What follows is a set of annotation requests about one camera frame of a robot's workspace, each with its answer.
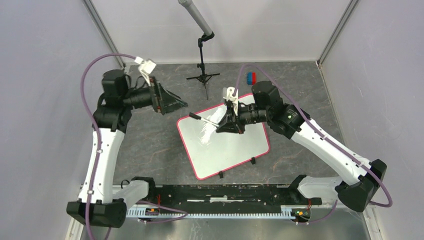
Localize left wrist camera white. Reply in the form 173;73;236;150
134;56;157;87

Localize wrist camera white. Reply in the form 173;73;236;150
134;56;157;87
222;86;239;116

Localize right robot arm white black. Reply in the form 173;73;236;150
215;81;387;212

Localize grey microphone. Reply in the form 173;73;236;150
178;0;214;36

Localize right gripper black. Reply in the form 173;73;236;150
216;100;271;135

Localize blue red eraser block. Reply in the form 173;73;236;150
246;72;257;86

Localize whiteboard with pink frame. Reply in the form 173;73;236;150
176;93;271;181

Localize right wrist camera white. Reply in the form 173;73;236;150
222;86;239;116

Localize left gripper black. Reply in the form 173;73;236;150
122;75;188;115

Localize black tripod stand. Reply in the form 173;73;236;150
186;32;220;100

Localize white slotted cable duct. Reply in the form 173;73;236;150
125;206;311;220

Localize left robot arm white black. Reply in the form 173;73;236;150
66;69;188;228

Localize black white marker pen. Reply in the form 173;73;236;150
189;112;219;128

